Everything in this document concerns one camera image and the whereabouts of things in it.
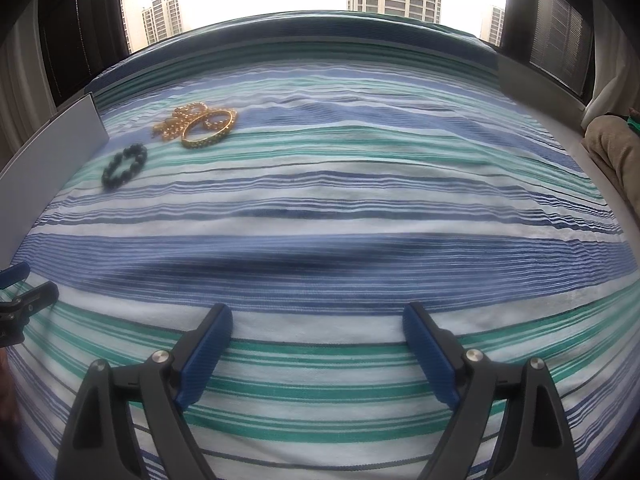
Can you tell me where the gold beaded bracelet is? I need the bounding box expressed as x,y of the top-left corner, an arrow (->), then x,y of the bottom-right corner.
152,101 -> 211,141

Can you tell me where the beige folded cloth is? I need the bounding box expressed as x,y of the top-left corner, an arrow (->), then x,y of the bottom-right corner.
582,115 -> 640,207

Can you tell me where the window blind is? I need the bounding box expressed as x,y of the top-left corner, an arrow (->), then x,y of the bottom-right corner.
528,0 -> 594,97

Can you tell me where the black beaded bracelet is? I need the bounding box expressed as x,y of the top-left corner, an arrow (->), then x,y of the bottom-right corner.
101,143 -> 149,191

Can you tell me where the white curtain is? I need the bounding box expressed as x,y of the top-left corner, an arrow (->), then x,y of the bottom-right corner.
0,5 -> 57,161
582,15 -> 640,122

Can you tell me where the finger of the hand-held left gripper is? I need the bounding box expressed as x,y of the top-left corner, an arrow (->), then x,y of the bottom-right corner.
0,261 -> 30,291
0,281 -> 60,322

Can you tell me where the dark window frame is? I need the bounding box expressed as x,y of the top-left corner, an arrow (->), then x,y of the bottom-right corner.
37,0 -> 130,107

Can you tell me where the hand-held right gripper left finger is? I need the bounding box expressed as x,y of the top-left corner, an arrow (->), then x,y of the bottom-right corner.
56,303 -> 234,480

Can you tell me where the wide patterned gold bangle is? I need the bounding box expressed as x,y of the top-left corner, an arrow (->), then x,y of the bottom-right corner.
180,107 -> 239,150

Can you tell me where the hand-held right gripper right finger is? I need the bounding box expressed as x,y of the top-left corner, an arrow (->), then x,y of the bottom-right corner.
402,302 -> 581,480

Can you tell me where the blue green striped bed sheet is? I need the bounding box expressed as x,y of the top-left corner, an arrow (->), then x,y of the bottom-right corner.
10,9 -> 640,480

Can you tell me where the distant apartment building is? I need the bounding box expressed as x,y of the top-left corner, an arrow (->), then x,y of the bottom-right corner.
479,5 -> 506,42
118,0 -> 144,54
141,0 -> 187,47

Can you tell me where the long grey board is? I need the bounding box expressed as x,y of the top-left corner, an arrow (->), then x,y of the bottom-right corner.
0,92 -> 110,267

